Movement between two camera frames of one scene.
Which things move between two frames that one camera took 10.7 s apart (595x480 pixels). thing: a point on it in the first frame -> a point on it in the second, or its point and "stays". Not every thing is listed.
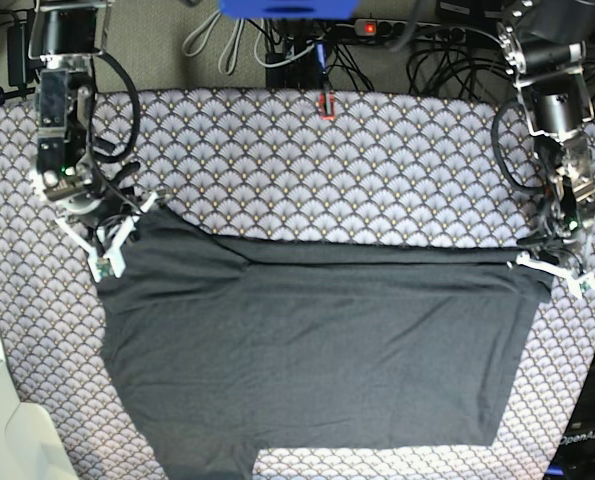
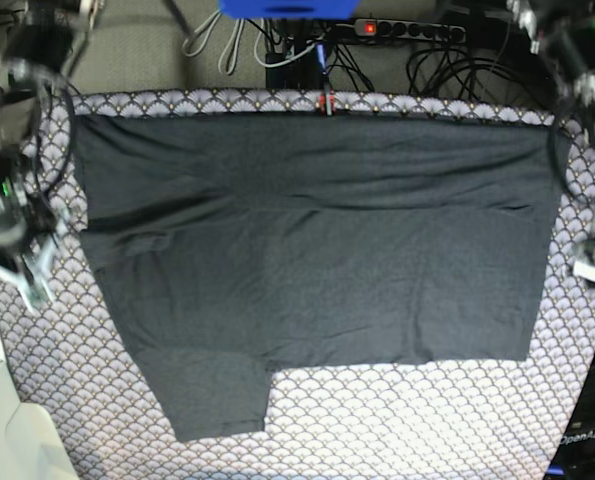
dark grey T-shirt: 227,345 stays
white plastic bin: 15,440 stays
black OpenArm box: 589,448 stays
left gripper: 98,216 -> 16,223
